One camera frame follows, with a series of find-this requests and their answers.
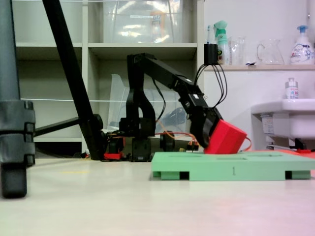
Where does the red octagonal pillar block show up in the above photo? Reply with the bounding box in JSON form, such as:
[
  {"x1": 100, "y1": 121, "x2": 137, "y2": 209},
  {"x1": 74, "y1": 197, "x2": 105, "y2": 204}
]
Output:
[{"x1": 203, "y1": 119, "x2": 248, "y2": 155}]

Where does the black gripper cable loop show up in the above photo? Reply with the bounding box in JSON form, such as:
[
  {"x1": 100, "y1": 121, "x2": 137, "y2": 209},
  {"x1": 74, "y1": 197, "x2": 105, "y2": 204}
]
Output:
[{"x1": 194, "y1": 64, "x2": 228, "y2": 109}]

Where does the clear plastic storage box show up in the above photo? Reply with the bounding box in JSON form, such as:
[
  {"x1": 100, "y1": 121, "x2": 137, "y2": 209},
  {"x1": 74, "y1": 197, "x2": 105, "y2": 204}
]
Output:
[{"x1": 102, "y1": 0, "x2": 196, "y2": 44}]

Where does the black tripod brace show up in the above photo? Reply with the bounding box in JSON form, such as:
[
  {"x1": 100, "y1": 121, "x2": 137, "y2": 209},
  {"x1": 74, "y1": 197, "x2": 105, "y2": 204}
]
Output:
[{"x1": 33, "y1": 117, "x2": 81, "y2": 137}]

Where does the green shape sorter board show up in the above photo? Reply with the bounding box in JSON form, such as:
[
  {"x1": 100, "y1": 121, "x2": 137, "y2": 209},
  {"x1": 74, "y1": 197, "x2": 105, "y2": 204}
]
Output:
[{"x1": 150, "y1": 151, "x2": 315, "y2": 182}]

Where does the white sink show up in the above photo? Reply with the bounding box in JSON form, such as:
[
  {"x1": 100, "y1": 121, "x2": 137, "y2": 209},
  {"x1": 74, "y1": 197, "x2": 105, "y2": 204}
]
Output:
[{"x1": 251, "y1": 98, "x2": 315, "y2": 141}]

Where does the glass pitcher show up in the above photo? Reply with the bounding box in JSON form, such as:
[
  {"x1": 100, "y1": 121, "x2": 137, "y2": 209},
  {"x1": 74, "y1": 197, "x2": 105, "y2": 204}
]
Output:
[{"x1": 256, "y1": 39, "x2": 285, "y2": 65}]

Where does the black cup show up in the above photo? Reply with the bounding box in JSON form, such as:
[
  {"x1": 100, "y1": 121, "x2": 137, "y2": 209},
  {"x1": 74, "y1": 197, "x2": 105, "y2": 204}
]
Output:
[{"x1": 204, "y1": 43, "x2": 219, "y2": 65}]

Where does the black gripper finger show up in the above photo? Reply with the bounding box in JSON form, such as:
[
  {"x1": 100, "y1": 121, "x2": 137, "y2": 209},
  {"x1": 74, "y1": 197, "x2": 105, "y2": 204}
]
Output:
[
  {"x1": 189, "y1": 110, "x2": 214, "y2": 149},
  {"x1": 207, "y1": 107, "x2": 224, "y2": 139}
]

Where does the red table clamp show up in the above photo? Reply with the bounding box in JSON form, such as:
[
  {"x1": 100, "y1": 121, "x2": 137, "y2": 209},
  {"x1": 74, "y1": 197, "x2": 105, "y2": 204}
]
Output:
[{"x1": 103, "y1": 151, "x2": 125, "y2": 161}]

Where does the white cord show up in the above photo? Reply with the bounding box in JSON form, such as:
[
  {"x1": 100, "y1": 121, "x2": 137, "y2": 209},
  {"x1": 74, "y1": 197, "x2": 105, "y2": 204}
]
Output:
[{"x1": 21, "y1": 98, "x2": 180, "y2": 103}]

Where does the glass beaker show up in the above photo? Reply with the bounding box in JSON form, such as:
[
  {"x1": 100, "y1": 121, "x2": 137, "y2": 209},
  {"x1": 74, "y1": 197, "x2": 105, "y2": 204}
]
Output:
[{"x1": 228, "y1": 36, "x2": 247, "y2": 66}]

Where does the black tripod leg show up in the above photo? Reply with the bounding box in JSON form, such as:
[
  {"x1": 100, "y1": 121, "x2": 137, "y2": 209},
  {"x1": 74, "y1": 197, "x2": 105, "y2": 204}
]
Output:
[
  {"x1": 41, "y1": 0, "x2": 105, "y2": 160},
  {"x1": 0, "y1": 0, "x2": 36, "y2": 199}
]

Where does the white foam soap bottle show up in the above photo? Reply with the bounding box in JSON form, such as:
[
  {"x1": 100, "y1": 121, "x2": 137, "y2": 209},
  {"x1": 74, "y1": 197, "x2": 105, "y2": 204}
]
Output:
[{"x1": 289, "y1": 25, "x2": 315, "y2": 65}]

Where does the green spray bottle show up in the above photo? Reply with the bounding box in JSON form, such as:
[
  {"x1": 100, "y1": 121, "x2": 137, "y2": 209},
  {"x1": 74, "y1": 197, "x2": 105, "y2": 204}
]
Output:
[{"x1": 213, "y1": 20, "x2": 231, "y2": 65}]

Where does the wooden wall ledge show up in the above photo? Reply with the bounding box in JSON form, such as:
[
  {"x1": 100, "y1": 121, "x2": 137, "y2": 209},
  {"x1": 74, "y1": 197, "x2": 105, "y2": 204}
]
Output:
[{"x1": 204, "y1": 64, "x2": 315, "y2": 72}]

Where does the clear plastic container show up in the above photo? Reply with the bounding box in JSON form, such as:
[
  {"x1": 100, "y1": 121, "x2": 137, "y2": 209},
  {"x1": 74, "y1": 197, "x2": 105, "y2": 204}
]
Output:
[{"x1": 108, "y1": 73, "x2": 190, "y2": 135}]

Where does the grey shelf unit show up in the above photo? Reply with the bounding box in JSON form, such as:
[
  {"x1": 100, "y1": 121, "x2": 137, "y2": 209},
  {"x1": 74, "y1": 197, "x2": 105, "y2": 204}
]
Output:
[{"x1": 12, "y1": 0, "x2": 205, "y2": 158}]

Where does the small clear sanitizer bottle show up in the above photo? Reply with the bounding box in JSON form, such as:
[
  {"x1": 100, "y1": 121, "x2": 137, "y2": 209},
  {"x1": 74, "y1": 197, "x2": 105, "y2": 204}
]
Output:
[{"x1": 284, "y1": 78, "x2": 299, "y2": 100}]

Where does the long black servo cable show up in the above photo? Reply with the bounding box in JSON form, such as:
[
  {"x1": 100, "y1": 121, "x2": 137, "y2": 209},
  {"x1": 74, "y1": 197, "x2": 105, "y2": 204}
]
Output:
[{"x1": 152, "y1": 78, "x2": 167, "y2": 121}]

